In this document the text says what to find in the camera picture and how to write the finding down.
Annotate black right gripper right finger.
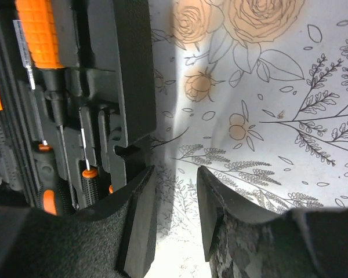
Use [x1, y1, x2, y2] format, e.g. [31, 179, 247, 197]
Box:
[197, 166, 348, 277]

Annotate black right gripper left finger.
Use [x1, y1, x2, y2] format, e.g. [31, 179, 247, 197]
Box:
[0, 167, 157, 277]

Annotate small orange black screwdriver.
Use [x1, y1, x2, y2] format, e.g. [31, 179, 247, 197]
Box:
[108, 185, 114, 194]

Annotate large black handled screwdriver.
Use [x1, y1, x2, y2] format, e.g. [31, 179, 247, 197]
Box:
[13, 20, 59, 215]

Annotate black plastic tool case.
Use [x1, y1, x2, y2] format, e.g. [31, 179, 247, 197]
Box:
[0, 1, 156, 215]

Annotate black orange stubby screwdriver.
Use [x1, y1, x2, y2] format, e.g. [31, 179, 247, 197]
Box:
[15, 0, 77, 208]

